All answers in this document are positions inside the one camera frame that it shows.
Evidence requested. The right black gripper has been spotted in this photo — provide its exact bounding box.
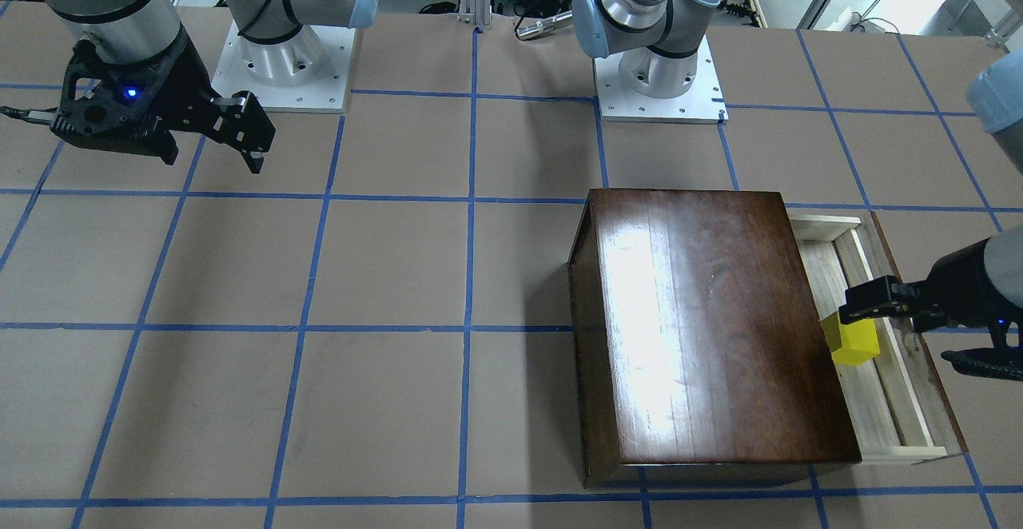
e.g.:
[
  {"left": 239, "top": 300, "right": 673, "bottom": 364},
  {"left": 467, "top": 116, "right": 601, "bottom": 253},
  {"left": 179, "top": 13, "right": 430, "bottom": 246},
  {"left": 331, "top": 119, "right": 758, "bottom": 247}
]
[{"left": 149, "top": 26, "right": 277, "bottom": 173}]

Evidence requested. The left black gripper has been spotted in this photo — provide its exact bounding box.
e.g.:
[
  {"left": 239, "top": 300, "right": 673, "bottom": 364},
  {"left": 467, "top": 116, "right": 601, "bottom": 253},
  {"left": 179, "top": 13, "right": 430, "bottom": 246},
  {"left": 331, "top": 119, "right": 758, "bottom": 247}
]
[{"left": 839, "top": 239, "right": 1004, "bottom": 333}]

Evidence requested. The yellow block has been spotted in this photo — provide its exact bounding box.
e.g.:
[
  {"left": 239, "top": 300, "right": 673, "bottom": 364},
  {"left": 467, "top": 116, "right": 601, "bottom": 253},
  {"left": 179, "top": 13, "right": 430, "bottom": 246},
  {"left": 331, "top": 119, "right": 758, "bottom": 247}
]
[{"left": 821, "top": 312, "right": 881, "bottom": 366}]

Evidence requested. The light wooden drawer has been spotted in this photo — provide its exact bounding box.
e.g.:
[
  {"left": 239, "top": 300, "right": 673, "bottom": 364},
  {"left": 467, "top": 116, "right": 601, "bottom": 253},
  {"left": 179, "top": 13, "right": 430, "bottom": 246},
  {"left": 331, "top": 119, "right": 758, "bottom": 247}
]
[{"left": 789, "top": 212, "right": 968, "bottom": 466}]

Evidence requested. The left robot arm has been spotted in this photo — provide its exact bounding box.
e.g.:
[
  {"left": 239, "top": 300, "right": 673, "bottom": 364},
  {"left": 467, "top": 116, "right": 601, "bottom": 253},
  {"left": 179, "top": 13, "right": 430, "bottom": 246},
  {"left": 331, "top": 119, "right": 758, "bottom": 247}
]
[{"left": 572, "top": 0, "right": 1021, "bottom": 337}]

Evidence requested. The dark wooden drawer cabinet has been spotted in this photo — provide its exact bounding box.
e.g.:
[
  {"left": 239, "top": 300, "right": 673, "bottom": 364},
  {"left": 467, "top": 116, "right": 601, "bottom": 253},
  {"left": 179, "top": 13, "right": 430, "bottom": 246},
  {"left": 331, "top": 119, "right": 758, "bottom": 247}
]
[{"left": 567, "top": 188, "right": 862, "bottom": 488}]

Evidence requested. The silver cylinder tool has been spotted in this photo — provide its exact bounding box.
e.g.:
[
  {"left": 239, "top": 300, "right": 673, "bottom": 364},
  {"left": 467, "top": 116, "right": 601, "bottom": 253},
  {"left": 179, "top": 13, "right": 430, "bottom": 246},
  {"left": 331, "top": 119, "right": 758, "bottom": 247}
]
[{"left": 515, "top": 10, "right": 573, "bottom": 42}]

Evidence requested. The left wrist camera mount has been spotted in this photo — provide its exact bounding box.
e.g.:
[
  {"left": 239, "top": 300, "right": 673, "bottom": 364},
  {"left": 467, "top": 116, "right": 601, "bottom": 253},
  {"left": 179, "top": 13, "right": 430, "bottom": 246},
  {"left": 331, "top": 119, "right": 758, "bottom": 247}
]
[{"left": 941, "top": 323, "right": 1022, "bottom": 382}]

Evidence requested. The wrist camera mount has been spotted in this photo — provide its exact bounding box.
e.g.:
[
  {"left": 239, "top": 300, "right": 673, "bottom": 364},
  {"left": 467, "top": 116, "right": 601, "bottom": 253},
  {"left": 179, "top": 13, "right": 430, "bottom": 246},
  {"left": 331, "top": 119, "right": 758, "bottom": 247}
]
[
  {"left": 941, "top": 323, "right": 1022, "bottom": 382},
  {"left": 2, "top": 31, "right": 190, "bottom": 165}
]

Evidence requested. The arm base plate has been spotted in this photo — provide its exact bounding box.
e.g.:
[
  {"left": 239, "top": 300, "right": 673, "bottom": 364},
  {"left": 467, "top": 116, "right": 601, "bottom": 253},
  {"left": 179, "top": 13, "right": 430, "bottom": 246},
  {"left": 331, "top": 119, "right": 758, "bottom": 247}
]
[
  {"left": 211, "top": 23, "right": 360, "bottom": 114},
  {"left": 593, "top": 37, "right": 730, "bottom": 124}
]

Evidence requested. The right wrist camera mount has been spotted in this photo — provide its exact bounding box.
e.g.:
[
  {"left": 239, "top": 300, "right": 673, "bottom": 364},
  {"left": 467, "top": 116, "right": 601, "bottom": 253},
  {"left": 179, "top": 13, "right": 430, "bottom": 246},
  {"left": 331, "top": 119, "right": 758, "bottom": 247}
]
[{"left": 2, "top": 31, "right": 190, "bottom": 165}]

